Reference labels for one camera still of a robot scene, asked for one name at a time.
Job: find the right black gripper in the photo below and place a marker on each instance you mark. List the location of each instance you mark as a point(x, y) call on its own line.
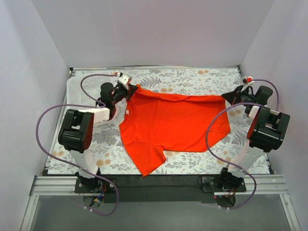
point(238, 95)

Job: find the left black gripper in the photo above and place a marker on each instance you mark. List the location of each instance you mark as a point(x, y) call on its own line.
point(126, 89)

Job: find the orange t shirt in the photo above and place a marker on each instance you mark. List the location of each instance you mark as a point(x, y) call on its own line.
point(157, 122)

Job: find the white plastic laundry basket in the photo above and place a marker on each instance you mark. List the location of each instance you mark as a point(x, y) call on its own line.
point(92, 86)

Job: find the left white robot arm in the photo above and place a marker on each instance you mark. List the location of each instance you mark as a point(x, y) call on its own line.
point(77, 129)

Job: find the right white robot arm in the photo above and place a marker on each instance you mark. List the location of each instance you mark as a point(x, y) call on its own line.
point(266, 133)

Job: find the floral patterned table mat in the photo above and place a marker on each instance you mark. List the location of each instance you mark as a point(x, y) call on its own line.
point(107, 148)

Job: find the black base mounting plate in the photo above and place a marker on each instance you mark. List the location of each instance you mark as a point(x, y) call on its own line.
point(158, 188)

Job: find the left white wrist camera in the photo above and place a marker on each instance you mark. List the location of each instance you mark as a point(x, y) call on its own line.
point(123, 79)

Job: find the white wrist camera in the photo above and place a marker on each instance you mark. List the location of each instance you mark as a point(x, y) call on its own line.
point(123, 79)
point(247, 81)

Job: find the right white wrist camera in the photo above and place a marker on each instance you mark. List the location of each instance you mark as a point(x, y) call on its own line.
point(247, 81)

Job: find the aluminium frame rail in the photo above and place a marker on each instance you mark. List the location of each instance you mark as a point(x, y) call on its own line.
point(64, 185)

